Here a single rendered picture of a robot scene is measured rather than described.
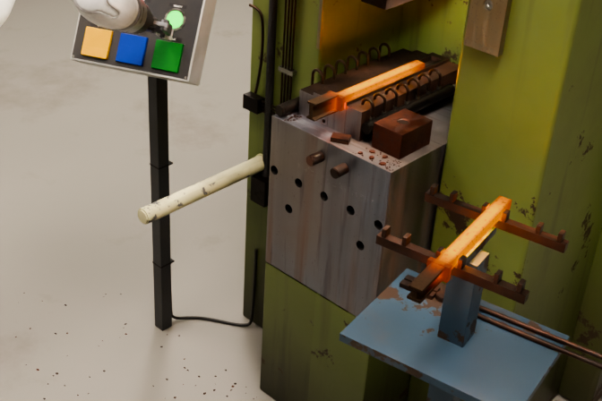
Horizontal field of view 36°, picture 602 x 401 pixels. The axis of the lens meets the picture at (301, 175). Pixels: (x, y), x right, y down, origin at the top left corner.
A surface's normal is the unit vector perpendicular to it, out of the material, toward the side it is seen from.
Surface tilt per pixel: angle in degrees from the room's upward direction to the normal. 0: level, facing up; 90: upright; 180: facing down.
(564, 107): 90
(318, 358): 90
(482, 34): 90
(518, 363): 0
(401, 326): 0
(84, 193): 0
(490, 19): 90
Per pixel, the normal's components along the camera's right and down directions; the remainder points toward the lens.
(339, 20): 0.73, 0.38
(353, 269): -0.69, 0.33
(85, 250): 0.06, -0.87
